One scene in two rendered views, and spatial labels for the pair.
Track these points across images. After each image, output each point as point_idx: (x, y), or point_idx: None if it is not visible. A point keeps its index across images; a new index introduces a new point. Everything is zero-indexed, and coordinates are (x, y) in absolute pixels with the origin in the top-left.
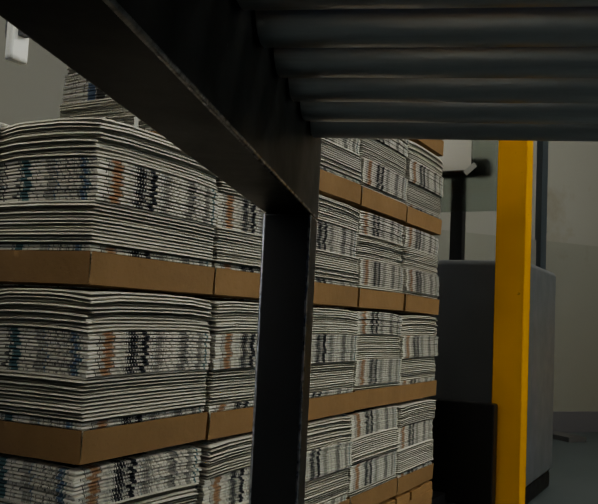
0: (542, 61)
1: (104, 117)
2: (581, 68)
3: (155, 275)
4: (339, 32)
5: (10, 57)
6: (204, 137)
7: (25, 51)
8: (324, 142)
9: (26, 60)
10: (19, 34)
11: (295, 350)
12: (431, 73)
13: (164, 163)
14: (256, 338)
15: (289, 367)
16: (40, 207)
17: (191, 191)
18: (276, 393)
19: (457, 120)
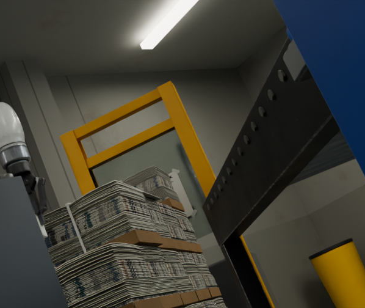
0: (318, 156)
1: (62, 252)
2: (328, 153)
3: (149, 306)
4: None
5: (43, 236)
6: (258, 211)
7: (45, 231)
8: (154, 223)
9: (47, 235)
10: (41, 224)
11: (259, 288)
12: None
13: (129, 255)
14: None
15: (260, 296)
16: (94, 295)
17: (139, 264)
18: (260, 307)
19: None
